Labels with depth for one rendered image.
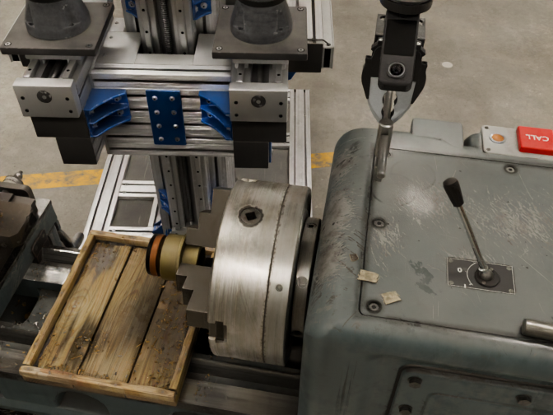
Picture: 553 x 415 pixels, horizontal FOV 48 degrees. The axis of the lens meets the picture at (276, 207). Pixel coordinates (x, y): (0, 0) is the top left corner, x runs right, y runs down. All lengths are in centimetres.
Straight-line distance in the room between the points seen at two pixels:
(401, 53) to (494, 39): 317
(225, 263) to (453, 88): 269
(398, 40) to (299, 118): 195
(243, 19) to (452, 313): 89
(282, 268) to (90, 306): 53
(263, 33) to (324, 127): 167
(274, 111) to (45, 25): 57
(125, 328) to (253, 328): 39
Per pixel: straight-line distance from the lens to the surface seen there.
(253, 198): 101
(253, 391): 122
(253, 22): 150
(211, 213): 109
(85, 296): 137
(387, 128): 95
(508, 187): 107
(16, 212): 138
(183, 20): 163
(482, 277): 92
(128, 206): 248
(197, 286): 105
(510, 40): 404
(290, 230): 96
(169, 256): 110
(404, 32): 88
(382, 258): 91
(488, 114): 339
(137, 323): 130
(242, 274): 95
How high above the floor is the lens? 195
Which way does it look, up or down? 46 degrees down
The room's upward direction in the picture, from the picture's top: 1 degrees clockwise
